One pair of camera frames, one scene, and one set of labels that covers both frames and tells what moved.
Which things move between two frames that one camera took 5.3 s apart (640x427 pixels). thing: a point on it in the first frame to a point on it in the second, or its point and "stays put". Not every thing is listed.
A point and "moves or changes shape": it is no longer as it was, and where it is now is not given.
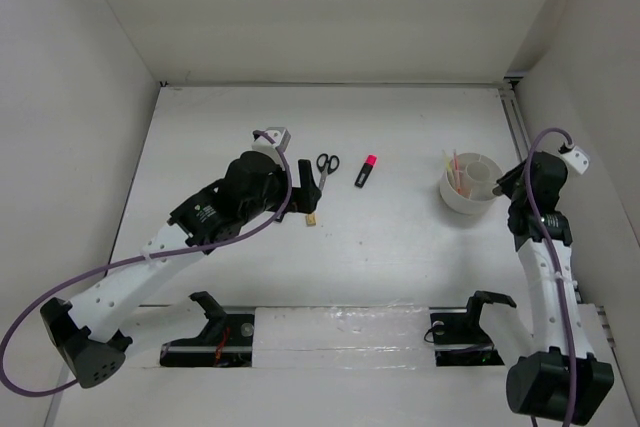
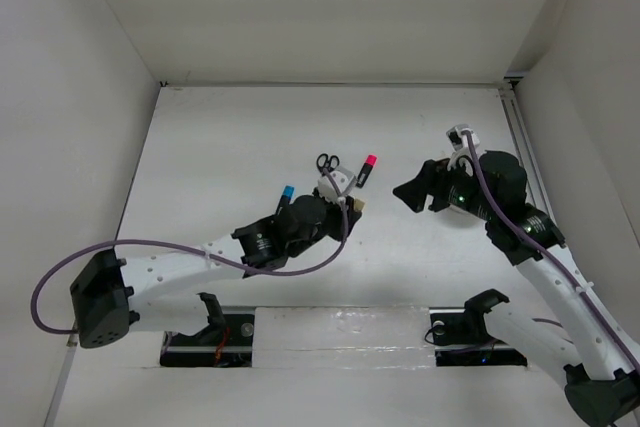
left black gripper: x=281 y=176 to x=336 y=209
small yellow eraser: x=311 y=219 moves or changes shape
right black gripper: x=508 y=180 to x=432 y=178
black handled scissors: x=326 y=165 stays put
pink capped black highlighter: x=370 y=161 stays put
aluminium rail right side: x=515 y=120 stays put
